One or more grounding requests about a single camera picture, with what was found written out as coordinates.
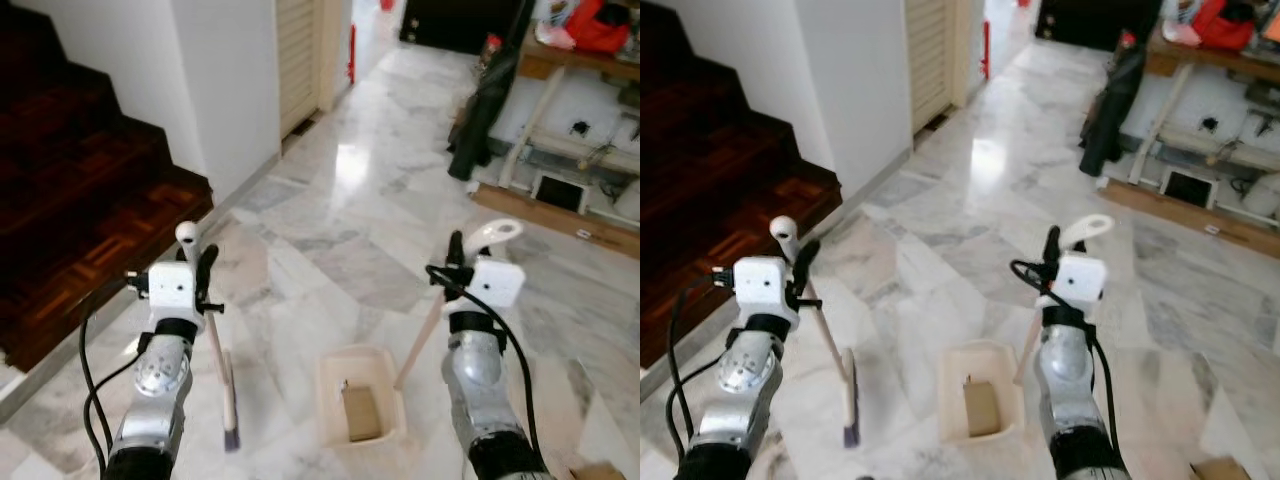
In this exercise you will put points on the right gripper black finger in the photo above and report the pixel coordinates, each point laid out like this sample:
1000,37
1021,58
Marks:
1052,246
456,252

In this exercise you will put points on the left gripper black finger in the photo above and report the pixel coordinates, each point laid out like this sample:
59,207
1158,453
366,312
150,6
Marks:
806,262
207,266

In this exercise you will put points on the wooden broom with white tip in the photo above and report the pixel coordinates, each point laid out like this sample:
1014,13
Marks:
188,238
783,230

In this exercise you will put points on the brown cardboard piece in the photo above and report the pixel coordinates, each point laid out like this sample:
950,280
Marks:
982,408
362,412

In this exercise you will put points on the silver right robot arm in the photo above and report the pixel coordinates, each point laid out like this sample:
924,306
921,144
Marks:
480,390
1070,385

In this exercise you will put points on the low wooden storage shelf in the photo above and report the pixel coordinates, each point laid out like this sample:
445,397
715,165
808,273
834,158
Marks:
1200,215
560,215

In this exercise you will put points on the dark wooden staircase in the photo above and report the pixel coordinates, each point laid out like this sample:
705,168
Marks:
720,180
70,200

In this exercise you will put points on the black framed panel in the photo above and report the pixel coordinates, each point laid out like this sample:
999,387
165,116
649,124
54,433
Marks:
560,192
1188,188

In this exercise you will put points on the long black fabric bag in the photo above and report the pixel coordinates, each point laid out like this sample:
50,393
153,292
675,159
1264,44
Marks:
1110,115
480,120

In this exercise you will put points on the thin red stick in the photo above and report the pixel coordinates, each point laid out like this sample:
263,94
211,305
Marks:
352,55
986,50

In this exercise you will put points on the louvered wooden door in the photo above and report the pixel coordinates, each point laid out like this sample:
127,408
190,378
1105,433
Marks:
930,60
298,60

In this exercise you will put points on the brown cardboard scrap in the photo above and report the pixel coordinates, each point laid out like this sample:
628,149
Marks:
1218,469
598,472

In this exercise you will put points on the red plastic bag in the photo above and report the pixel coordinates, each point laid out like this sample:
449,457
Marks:
600,25
1230,22

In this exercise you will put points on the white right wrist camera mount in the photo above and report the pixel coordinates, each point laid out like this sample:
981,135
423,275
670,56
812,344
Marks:
1080,278
497,284

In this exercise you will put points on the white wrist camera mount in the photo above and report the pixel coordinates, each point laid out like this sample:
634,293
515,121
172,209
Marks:
173,288
1080,278
765,285
497,284

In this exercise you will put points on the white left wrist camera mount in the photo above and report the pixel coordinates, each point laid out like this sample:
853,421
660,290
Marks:
173,288
765,285

